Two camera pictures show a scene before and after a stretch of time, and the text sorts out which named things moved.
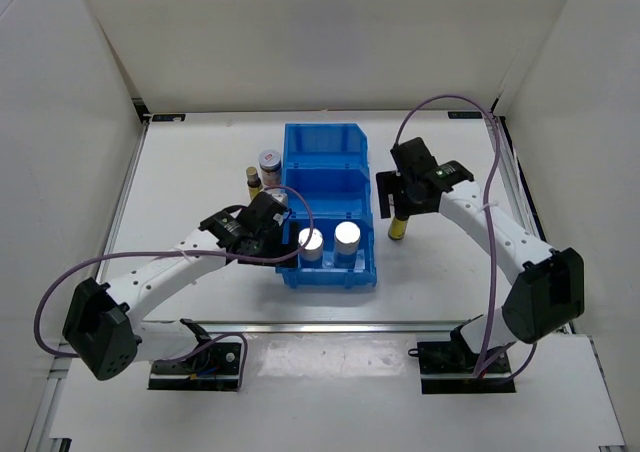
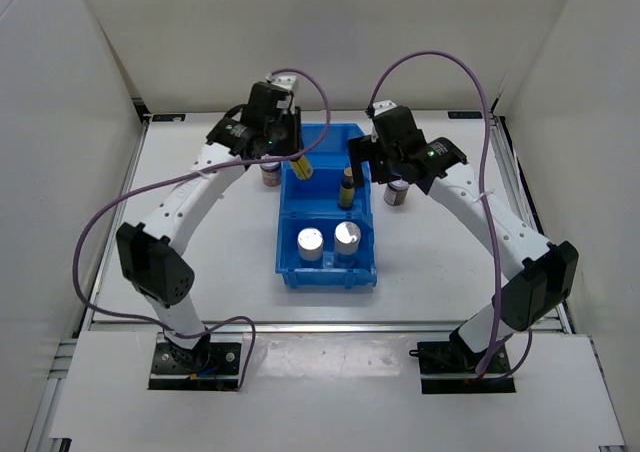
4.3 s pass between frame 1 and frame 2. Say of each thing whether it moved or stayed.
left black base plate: stayed
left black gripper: moved
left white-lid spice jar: stayed
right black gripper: moved
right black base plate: stayed
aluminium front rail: stayed
